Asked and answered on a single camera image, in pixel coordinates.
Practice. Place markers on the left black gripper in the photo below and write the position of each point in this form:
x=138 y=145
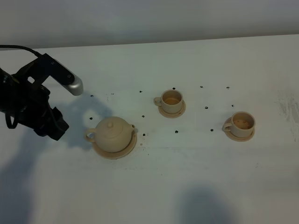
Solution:
x=29 y=105

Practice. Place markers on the beige ceramic teapot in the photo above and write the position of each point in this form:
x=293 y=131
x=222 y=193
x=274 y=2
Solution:
x=112 y=134

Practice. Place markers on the beige teacup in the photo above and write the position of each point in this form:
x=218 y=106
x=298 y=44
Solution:
x=243 y=120
x=170 y=102

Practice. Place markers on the small saucer under right cup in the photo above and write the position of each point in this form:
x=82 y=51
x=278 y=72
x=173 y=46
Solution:
x=235 y=133

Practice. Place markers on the small saucer under centre cup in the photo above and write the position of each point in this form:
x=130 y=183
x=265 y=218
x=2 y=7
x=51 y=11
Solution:
x=172 y=115

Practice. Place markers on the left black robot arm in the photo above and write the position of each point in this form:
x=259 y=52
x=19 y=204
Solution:
x=6 y=91

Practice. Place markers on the large round beige saucer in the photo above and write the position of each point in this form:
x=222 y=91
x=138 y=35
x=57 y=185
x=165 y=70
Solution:
x=116 y=155

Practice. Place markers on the small saucer under cup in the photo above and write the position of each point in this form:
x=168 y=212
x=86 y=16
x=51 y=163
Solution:
x=172 y=115
x=235 y=133

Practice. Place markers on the beige teacup on right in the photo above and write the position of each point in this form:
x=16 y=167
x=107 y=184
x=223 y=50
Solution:
x=243 y=120

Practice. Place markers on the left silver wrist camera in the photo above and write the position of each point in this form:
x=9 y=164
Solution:
x=63 y=74

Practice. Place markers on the beige teacup near centre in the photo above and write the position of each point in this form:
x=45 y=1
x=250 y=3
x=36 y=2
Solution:
x=170 y=102

